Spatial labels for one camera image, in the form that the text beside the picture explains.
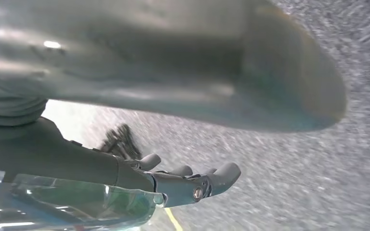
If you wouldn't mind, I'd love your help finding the clear plastic hand cover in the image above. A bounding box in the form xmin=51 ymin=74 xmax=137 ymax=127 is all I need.
xmin=0 ymin=168 xmax=166 ymax=231

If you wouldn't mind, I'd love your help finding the yellow floor tape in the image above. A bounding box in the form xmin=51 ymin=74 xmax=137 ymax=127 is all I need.
xmin=164 ymin=207 xmax=184 ymax=231

